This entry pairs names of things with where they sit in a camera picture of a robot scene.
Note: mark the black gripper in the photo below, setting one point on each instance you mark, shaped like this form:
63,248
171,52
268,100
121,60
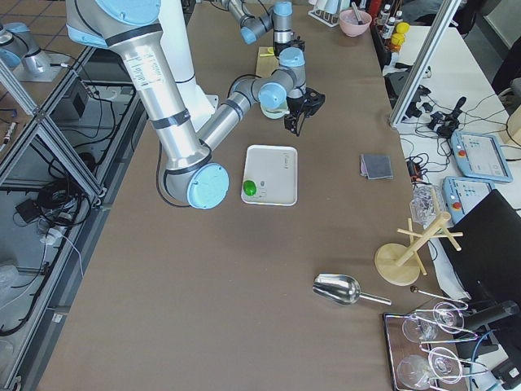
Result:
286,44
295,106

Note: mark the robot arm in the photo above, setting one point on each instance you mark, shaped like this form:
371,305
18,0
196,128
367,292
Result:
277,18
150,37

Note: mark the light green bowl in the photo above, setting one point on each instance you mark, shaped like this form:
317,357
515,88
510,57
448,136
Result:
276,113

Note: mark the pink bowl with ice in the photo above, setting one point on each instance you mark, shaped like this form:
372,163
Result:
348,22

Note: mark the wooden cutting board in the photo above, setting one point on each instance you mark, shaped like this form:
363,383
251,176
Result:
265,66

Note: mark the white rabbit tray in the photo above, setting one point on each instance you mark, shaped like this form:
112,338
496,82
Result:
274,169

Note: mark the green lime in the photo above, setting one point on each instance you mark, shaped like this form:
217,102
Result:
249,188

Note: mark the grey folded cloth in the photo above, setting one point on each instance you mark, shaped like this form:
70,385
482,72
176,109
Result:
376,166

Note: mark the clear plastic box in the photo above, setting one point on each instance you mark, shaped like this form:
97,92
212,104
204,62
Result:
426,204

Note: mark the steel scoop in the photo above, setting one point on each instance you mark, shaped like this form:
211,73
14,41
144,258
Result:
343,289

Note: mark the wooden mug tree stand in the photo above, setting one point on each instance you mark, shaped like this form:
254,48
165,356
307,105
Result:
401,265

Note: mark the teach pendant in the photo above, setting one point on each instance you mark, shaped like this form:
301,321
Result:
463,194
480,156

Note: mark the black monitor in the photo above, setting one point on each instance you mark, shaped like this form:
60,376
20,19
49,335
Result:
488,265

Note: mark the wine glass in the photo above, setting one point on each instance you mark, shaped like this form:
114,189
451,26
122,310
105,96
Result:
448,317
417,329
414,372
445,365

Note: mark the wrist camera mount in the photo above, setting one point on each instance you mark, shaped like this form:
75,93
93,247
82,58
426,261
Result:
313,101

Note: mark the aluminium frame post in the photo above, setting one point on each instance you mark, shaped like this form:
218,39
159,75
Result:
436,32

